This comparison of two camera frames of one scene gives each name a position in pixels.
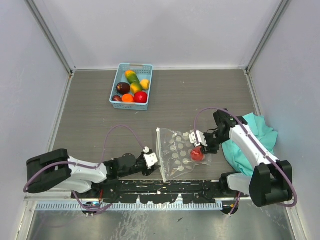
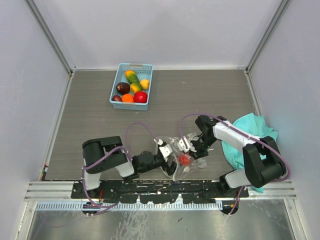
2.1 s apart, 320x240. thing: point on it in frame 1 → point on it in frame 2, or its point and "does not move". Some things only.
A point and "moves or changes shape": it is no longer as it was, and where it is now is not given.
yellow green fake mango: [135, 87] does not move
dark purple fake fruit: [123, 88] does not move
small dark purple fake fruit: [116, 98] does not move
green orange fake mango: [131, 76] does not move
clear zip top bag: [174, 153] moves or changes shape
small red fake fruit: [196, 153] moves or changes shape
